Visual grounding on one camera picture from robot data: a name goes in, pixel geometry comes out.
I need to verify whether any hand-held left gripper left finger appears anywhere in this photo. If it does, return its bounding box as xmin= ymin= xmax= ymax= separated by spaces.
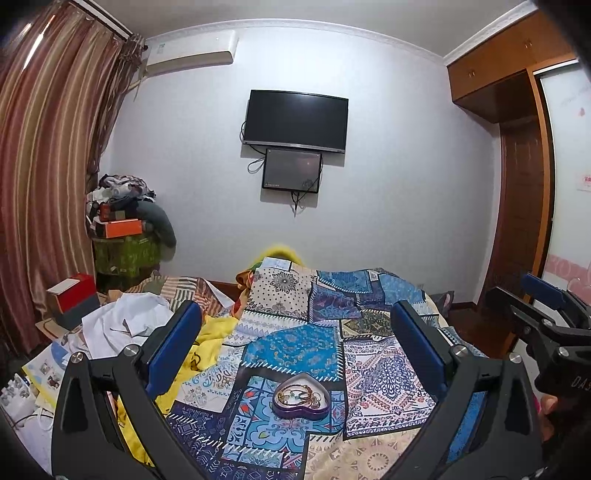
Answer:
xmin=51 ymin=300 xmax=204 ymax=480

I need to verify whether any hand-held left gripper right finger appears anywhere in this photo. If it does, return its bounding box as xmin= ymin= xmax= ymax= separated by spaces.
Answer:
xmin=383 ymin=299 xmax=543 ymax=480

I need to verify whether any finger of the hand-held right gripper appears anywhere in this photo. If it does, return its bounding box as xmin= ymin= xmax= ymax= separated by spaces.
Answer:
xmin=522 ymin=272 xmax=591 ymax=324
xmin=487 ymin=286 xmax=571 ymax=352

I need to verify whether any gold bracelet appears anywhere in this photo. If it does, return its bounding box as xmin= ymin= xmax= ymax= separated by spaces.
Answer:
xmin=276 ymin=383 xmax=324 ymax=409

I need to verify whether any purple heart-shaped box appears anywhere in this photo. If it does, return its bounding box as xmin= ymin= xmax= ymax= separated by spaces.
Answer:
xmin=271 ymin=373 xmax=331 ymax=421

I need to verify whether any person's right hand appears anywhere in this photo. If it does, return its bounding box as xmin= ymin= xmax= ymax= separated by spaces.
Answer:
xmin=538 ymin=394 xmax=561 ymax=441

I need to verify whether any yellow cloth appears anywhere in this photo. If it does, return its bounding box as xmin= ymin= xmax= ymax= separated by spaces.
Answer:
xmin=115 ymin=314 xmax=241 ymax=467

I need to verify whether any brown striped cloth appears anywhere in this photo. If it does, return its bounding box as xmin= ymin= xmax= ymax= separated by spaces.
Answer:
xmin=124 ymin=272 xmax=250 ymax=319

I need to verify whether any patchwork printed blanket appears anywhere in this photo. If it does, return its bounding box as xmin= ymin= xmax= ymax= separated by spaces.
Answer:
xmin=152 ymin=258 xmax=490 ymax=480

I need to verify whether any white cloth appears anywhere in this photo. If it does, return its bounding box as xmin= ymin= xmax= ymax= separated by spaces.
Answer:
xmin=69 ymin=293 xmax=174 ymax=361

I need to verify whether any brown wooden door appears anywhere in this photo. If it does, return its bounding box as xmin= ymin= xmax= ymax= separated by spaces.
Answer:
xmin=482 ymin=122 xmax=550 ymax=333

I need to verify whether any green patterned cloth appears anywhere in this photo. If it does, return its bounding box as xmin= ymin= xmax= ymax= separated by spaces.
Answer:
xmin=92 ymin=233 xmax=162 ymax=289

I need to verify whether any grey box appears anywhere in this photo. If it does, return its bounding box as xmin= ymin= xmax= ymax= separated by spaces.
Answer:
xmin=53 ymin=293 xmax=101 ymax=330

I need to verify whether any white wardrobe sliding door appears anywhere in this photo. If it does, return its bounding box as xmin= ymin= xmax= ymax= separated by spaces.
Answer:
xmin=538 ymin=60 xmax=591 ymax=296

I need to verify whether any red and white box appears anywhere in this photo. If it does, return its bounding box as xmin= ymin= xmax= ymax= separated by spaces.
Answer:
xmin=46 ymin=273 xmax=98 ymax=315

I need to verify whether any orange box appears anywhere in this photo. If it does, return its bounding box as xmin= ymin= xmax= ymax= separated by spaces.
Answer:
xmin=102 ymin=218 xmax=143 ymax=240

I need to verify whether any illustrated booklet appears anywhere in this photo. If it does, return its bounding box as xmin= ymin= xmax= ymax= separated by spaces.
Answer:
xmin=21 ymin=339 xmax=84 ymax=411

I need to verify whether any yellow plush item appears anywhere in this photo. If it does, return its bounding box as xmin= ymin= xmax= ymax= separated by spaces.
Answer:
xmin=259 ymin=244 xmax=301 ymax=266

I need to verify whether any pile of clothes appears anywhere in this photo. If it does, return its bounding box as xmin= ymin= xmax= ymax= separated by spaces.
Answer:
xmin=85 ymin=173 xmax=178 ymax=259

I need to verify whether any blister pack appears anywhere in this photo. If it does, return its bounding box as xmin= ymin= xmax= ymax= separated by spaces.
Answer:
xmin=0 ymin=374 xmax=37 ymax=408

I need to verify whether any striped curtain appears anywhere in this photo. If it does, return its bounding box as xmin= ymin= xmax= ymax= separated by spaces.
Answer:
xmin=0 ymin=0 xmax=144 ymax=352

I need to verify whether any wooden overhead cabinet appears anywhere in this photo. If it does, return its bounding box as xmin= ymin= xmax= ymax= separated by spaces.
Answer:
xmin=445 ymin=9 xmax=580 ymax=123

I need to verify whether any white air conditioner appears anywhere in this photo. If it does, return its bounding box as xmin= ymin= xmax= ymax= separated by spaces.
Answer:
xmin=141 ymin=30 xmax=240 ymax=77

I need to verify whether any wooden bed frame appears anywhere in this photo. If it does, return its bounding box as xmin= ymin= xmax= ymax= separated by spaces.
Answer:
xmin=203 ymin=277 xmax=243 ymax=301

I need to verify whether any white cable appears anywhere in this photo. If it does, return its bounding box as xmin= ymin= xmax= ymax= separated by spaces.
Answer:
xmin=9 ymin=408 xmax=55 ymax=431

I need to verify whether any small black wall monitor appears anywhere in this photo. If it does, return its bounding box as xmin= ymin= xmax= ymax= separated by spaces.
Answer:
xmin=261 ymin=148 xmax=323 ymax=195

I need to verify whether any black wall television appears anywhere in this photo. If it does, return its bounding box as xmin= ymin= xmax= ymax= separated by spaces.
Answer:
xmin=242 ymin=89 xmax=349 ymax=154

